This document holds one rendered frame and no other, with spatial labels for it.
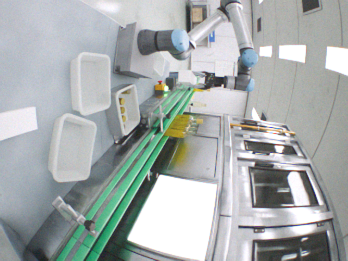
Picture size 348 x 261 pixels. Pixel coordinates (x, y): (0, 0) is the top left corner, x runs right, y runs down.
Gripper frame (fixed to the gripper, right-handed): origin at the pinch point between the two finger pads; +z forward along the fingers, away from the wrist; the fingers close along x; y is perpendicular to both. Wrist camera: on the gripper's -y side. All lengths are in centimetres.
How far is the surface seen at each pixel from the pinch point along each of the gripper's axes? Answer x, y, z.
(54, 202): 41, 70, 23
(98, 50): -8, 38, 34
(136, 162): 41, 30, 16
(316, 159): 61, -78, -164
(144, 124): 27.5, 7.4, 23.7
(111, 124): 25.7, 28.2, 32.0
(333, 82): -37, -62, -164
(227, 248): 64, 47, -30
